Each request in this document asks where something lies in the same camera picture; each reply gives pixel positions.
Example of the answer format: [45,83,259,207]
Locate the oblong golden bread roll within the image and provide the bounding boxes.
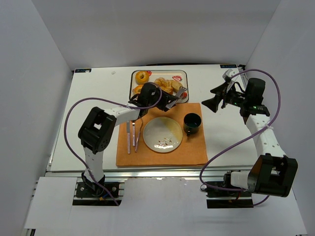
[171,80,183,92]

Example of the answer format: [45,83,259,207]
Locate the metal serving tongs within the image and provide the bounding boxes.
[166,86,187,110]

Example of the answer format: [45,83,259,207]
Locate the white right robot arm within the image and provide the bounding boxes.
[202,78,298,197]

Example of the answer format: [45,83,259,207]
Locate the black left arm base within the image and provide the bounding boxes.
[72,180,124,207]

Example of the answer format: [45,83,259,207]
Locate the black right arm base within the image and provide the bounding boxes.
[203,171,254,209]

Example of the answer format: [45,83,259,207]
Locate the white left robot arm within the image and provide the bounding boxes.
[78,82,182,191]

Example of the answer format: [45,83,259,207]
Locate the sugar crusted round bread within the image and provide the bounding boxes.
[154,77,173,95]

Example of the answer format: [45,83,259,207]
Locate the near glazed bagel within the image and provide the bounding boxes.
[133,85,143,95]

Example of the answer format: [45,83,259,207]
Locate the glazed bagel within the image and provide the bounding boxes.
[135,71,150,85]
[133,85,143,95]

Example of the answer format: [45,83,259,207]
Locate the strawberry print white tray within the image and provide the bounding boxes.
[129,70,189,103]

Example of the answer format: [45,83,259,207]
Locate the far glazed bagel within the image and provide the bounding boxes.
[135,71,150,85]

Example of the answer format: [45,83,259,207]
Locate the cream ceramic plate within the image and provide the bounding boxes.
[143,117,183,153]

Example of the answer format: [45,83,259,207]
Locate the dark green mug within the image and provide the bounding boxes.
[183,113,202,137]

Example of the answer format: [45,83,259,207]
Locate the orange cloth placemat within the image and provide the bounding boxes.
[116,103,208,167]

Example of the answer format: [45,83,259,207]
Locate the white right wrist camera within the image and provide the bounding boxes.
[222,69,235,81]

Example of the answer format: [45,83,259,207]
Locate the pink handled spoon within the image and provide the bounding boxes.
[131,121,136,147]

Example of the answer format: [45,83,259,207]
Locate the pink handled knife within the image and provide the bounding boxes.
[126,121,130,154]

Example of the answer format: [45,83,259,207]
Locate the pink handled fork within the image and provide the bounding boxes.
[135,118,144,153]

